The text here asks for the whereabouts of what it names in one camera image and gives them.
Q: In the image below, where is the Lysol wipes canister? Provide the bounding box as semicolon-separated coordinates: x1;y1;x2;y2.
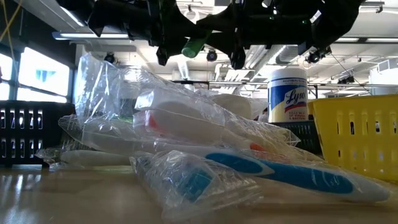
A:
267;67;308;123

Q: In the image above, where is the black ceiling camera rig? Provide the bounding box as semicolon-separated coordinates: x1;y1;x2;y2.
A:
305;46;333;64

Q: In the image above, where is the black framed background table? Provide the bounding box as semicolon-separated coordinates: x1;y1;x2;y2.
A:
171;80;211;94

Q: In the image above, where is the black plastic basket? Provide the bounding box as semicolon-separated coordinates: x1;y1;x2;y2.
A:
269;120;323;155
0;100;77;168

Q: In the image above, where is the bagged black round pad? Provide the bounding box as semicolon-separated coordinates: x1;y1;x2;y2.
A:
74;52;175;125

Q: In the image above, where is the green travel bottle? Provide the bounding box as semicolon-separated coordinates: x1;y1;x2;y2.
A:
181;29;213;59

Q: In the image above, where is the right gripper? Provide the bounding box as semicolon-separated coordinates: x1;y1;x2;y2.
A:
196;0;315;71

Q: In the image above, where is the yellow plastic basket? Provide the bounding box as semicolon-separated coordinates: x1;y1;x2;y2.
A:
307;95;398;184

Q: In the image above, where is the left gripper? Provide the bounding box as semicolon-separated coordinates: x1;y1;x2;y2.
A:
129;0;212;66

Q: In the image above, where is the bright window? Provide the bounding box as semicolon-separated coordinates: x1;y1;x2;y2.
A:
0;46;70;104

